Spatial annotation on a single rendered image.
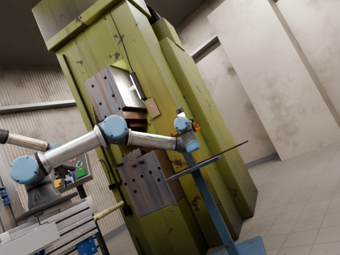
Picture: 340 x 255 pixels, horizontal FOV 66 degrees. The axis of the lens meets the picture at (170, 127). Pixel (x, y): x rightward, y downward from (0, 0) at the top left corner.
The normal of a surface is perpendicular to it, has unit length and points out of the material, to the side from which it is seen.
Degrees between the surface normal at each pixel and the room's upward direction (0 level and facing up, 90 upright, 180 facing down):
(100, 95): 90
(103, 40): 90
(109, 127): 89
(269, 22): 90
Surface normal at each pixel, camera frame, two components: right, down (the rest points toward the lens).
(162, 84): -0.36, 0.02
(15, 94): 0.66, -0.40
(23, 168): 0.12, -0.20
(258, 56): -0.62, 0.17
